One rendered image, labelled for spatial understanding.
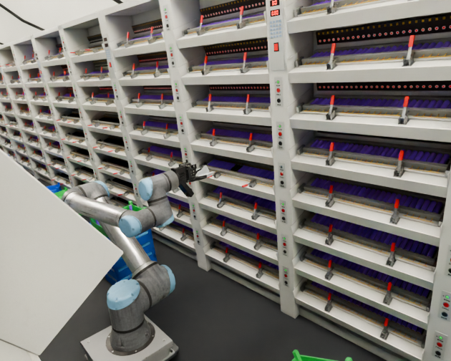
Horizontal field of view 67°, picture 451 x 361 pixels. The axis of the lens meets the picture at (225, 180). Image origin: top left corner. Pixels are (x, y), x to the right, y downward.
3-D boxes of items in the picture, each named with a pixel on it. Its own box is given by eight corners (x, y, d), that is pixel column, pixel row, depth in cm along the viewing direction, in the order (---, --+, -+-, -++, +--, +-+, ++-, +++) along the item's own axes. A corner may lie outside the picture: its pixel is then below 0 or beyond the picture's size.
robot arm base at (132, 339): (116, 359, 150) (112, 340, 147) (106, 333, 165) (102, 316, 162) (156, 340, 159) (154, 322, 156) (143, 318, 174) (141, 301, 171)
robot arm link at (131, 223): (49, 191, 172) (129, 217, 131) (72, 184, 181) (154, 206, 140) (54, 212, 175) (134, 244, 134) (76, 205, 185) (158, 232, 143)
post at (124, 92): (149, 240, 277) (103, 9, 217) (143, 236, 283) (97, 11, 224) (169, 230, 290) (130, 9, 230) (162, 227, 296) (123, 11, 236)
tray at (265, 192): (276, 202, 166) (273, 186, 161) (196, 180, 207) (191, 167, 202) (298, 179, 176) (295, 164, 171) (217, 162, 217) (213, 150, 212)
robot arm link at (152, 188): (140, 203, 149) (133, 181, 148) (164, 194, 157) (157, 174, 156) (151, 201, 142) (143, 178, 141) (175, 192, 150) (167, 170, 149)
